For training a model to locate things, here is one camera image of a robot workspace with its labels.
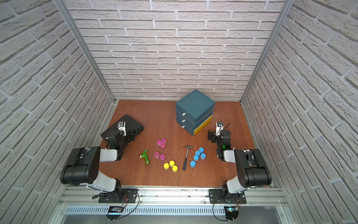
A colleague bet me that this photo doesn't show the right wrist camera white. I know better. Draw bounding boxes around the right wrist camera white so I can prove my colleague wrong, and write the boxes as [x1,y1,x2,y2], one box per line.
[215,121,224,136]

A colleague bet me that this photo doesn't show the right controller box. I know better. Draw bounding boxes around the right controller box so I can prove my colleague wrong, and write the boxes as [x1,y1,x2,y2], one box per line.
[224,206,239,222]

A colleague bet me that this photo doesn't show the left corner aluminium post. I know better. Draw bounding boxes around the left corner aluminium post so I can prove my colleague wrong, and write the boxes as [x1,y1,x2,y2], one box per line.
[54,0,116,104]

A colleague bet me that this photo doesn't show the corner aluminium post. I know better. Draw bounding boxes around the corner aluminium post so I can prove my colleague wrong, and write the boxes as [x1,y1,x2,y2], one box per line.
[240,0,295,104]
[54,0,116,104]

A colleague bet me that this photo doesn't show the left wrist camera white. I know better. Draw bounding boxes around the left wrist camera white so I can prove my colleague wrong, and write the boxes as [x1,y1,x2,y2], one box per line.
[117,121,126,136]

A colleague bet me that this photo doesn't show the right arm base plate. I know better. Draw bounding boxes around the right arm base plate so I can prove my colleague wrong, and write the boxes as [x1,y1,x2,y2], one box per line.
[209,189,247,204]

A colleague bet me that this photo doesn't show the green toy drill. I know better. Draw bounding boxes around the green toy drill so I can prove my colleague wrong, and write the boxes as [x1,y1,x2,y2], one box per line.
[140,149,150,165]

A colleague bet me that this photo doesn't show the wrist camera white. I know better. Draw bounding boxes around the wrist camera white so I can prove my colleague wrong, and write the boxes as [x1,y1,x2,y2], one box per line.
[215,121,224,136]
[117,121,126,136]

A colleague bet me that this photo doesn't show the right corner aluminium post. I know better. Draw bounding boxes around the right corner aluminium post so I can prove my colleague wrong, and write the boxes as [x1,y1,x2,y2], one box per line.
[240,0,295,104]

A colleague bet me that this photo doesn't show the teal drawer cabinet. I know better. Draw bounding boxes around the teal drawer cabinet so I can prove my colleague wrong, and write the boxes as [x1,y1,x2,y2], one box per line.
[175,90,215,136]

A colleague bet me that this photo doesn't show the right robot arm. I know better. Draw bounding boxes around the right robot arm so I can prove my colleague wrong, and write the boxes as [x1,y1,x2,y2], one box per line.
[208,130,272,200]

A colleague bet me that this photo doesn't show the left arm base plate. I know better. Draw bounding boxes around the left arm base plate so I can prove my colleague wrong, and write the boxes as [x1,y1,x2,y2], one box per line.
[98,188,138,203]

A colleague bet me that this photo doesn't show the controller box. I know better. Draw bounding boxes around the controller box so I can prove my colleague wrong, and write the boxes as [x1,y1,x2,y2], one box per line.
[106,206,124,221]
[224,206,239,222]

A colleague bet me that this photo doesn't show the steel claw hammer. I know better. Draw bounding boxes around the steel claw hammer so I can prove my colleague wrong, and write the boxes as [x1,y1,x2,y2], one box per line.
[182,145,193,171]

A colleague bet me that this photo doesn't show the left controller box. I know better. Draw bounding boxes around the left controller box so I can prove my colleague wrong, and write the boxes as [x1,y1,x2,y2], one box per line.
[106,206,124,221]

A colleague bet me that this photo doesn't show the black tool case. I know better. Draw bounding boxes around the black tool case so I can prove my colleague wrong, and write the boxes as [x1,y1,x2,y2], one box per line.
[101,114,144,141]

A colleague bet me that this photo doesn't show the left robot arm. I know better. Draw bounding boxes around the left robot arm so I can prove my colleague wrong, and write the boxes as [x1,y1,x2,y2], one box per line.
[60,129,142,200]

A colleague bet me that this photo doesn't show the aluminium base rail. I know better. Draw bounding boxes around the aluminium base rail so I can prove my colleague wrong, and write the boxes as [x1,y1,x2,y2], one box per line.
[58,186,288,218]

